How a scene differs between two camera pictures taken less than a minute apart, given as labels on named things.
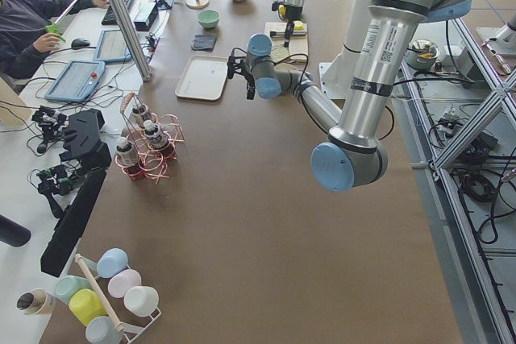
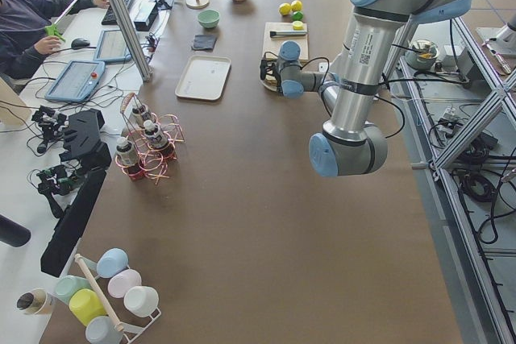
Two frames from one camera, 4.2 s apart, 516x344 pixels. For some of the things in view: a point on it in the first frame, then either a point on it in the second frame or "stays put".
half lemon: x=298 y=26 stays put
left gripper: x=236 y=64 to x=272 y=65
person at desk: x=28 y=26 stays put
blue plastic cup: x=112 y=263 stays put
